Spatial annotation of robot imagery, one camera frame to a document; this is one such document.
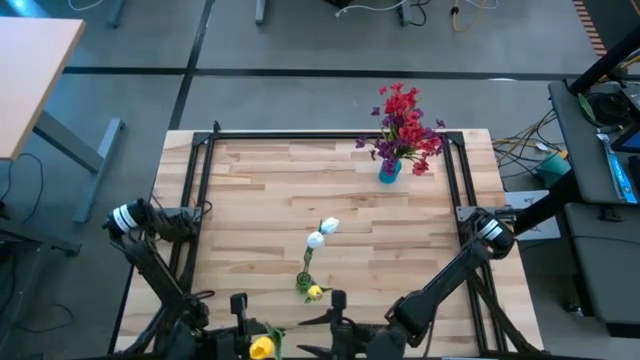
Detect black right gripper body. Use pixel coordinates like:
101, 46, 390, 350
329, 290, 406, 360

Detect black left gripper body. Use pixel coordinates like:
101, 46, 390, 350
199, 293, 250, 360

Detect yellow artificial tulip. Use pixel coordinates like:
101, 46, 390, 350
303, 283, 334, 305
248, 323, 287, 360

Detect white tulip blue-tinted petals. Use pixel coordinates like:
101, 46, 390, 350
299, 216, 341, 281

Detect blue glass vase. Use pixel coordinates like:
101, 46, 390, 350
378, 158, 403, 185

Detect red artificial flower bunch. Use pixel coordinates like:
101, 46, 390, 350
377, 82, 424, 131
399, 119, 444, 177

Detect green glass vase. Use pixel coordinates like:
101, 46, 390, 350
294, 271, 315, 294

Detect black desk foot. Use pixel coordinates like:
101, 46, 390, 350
0, 214, 82, 258

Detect white flat panel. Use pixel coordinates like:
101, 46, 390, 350
504, 189, 562, 242

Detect teal tape roll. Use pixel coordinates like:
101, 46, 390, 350
536, 151, 574, 190

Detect grey padded bench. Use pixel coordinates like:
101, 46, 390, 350
564, 202, 640, 326

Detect black work desk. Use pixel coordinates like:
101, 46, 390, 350
547, 79, 640, 206

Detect blue package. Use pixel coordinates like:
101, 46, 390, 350
596, 132, 639, 205

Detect light wooden desk top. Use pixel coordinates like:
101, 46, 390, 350
0, 17, 87, 161

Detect black tablet blue screen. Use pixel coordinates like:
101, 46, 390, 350
610, 123, 640, 154

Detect black pole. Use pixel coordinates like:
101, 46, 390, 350
568, 27, 640, 95

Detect black floor mat striped edge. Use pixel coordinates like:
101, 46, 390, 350
571, 0, 640, 57

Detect black aluminium table frame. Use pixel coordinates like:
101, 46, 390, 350
112, 129, 544, 359

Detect tangled cable bundle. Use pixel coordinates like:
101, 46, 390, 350
492, 108, 569, 169

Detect white cable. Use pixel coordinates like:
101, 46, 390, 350
333, 0, 409, 19

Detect yellow cable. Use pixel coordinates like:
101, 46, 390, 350
451, 0, 490, 34

